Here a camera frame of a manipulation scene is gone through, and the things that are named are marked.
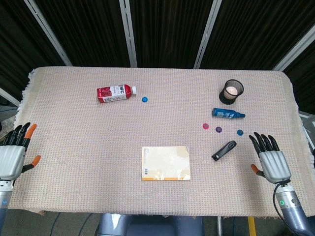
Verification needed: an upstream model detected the blue spray bottle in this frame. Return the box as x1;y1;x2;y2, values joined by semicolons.
212;107;246;119

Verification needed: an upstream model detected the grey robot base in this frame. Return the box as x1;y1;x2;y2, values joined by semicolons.
96;213;205;236

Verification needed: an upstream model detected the beige woven tablecloth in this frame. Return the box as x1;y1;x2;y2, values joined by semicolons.
7;66;315;218

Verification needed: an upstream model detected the black marker device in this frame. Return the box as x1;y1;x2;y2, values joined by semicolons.
212;140;237;162

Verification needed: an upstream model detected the black mesh pen cup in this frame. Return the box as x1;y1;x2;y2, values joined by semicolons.
219;79;245;104

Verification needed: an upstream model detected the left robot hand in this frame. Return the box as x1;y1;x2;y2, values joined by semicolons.
0;122;41;181

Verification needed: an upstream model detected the cream yellow booklet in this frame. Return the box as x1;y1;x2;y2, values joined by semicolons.
141;146;191;182

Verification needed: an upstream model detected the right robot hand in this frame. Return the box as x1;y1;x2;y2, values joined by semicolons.
249;132;292;184

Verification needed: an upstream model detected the red juice bottle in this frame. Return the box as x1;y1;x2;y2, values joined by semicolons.
96;84;137;104

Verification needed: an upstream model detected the black folding screen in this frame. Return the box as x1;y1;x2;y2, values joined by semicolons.
0;0;315;116

